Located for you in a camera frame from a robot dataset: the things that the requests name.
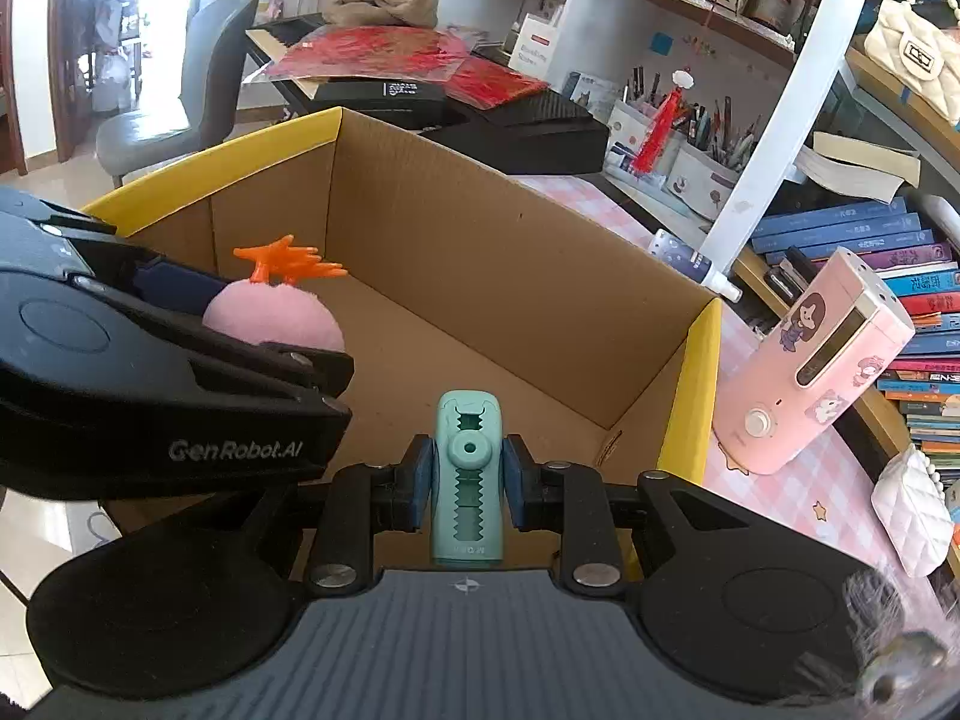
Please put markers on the pink cartoon humidifier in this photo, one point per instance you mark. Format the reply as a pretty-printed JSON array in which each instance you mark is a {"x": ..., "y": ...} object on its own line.
[{"x": 795, "y": 390}]

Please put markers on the grey chair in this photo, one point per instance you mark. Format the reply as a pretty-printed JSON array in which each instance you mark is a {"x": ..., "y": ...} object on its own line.
[{"x": 202, "y": 75}]

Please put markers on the thick paperback book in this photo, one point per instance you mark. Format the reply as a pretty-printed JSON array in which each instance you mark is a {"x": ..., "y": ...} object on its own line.
[
  {"x": 870, "y": 154},
  {"x": 840, "y": 181}
]

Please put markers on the pink checkered tablecloth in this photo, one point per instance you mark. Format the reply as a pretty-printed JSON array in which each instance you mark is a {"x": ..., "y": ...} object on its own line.
[{"x": 787, "y": 499}]

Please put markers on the pink plush ball orange crest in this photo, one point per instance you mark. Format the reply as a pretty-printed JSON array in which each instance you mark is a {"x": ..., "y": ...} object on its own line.
[{"x": 279, "y": 316}]

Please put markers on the purple spray bottle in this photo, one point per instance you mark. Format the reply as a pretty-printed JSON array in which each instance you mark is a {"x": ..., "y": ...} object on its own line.
[{"x": 686, "y": 259}]

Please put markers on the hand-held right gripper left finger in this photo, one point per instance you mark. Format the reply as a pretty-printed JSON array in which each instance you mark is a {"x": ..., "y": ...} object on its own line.
[{"x": 421, "y": 481}]

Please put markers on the white quilted pouch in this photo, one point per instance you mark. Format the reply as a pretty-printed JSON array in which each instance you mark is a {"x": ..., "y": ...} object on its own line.
[{"x": 911, "y": 514}]

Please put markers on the blue cat card box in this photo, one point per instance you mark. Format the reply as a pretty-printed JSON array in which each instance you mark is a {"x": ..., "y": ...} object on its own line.
[{"x": 589, "y": 94}]

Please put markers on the cardboard box yellow rim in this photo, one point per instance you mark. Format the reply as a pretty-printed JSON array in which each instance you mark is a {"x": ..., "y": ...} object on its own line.
[{"x": 495, "y": 255}]

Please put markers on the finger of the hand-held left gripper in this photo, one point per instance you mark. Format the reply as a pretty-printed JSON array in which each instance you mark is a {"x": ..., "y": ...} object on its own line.
[
  {"x": 300, "y": 371},
  {"x": 180, "y": 283}
]

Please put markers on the red tassel ornament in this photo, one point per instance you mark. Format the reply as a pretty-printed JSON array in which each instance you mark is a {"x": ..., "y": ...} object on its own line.
[{"x": 658, "y": 127}]

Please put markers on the large black case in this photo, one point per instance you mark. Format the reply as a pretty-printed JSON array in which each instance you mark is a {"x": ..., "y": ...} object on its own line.
[{"x": 540, "y": 131}]

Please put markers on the small red paper packet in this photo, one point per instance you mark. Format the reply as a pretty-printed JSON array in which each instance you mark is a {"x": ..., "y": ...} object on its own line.
[{"x": 495, "y": 82}]

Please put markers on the teal crocodile pencil sharpener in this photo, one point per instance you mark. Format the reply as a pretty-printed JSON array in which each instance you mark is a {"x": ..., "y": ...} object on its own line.
[{"x": 466, "y": 499}]

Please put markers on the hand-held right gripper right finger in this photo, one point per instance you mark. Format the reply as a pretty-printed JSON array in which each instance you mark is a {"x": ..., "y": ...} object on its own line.
[{"x": 516, "y": 481}]

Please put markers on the electronic piano keyboard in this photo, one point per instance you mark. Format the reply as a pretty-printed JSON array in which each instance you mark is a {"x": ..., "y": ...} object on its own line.
[{"x": 281, "y": 34}]

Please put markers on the black box white print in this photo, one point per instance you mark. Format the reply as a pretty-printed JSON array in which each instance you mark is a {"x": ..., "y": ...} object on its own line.
[{"x": 382, "y": 92}]

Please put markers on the black stapler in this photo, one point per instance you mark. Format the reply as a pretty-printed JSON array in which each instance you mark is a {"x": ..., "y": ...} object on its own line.
[{"x": 795, "y": 277}]

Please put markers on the large red paper packet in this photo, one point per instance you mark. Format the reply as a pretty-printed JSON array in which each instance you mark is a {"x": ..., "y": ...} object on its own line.
[{"x": 360, "y": 52}]

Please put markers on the stack of books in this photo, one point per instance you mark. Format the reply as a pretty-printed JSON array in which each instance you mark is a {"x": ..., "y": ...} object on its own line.
[{"x": 900, "y": 285}]

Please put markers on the white straws box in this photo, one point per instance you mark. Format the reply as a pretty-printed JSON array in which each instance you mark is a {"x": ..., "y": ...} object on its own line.
[{"x": 536, "y": 49}]

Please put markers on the white shelf unit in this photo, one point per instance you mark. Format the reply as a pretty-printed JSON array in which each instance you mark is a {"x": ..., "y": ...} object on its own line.
[{"x": 780, "y": 127}]

